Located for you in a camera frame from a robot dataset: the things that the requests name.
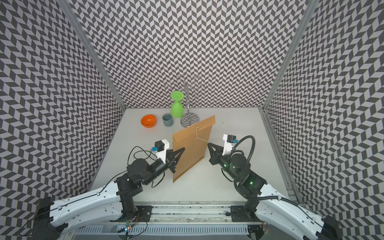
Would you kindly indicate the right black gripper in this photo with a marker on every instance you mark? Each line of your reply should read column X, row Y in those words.
column 215, row 155

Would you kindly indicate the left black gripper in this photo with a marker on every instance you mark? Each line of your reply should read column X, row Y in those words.
column 171, row 156

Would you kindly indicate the brown kraft file bag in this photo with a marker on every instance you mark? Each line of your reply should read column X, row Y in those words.
column 195, row 140

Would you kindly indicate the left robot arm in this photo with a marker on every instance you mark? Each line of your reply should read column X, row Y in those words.
column 122, row 189

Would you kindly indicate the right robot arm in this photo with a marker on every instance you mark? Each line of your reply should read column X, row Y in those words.
column 264, row 203

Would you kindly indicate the grey-blue cup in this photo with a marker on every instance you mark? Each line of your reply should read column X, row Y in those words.
column 168, row 120

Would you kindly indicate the chrome glass holder stand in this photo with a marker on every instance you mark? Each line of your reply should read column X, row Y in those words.
column 188, row 119

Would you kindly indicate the orange plastic bowl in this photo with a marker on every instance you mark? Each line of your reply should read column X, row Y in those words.
column 148, row 121

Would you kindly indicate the green plastic wine glass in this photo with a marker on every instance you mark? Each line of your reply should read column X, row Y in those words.
column 177, row 109

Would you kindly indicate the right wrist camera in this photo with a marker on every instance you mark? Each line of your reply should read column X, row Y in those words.
column 229, row 142

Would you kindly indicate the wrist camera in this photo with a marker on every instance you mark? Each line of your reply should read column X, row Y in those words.
column 160, row 149
column 229, row 142

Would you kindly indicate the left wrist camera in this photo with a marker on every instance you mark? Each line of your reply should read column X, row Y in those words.
column 160, row 149

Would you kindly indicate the aluminium front rail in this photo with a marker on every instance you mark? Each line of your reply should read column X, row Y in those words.
column 186, row 210

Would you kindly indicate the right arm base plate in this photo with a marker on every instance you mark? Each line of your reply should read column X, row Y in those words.
column 241, row 214

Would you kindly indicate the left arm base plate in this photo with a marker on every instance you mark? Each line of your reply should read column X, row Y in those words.
column 142, row 213

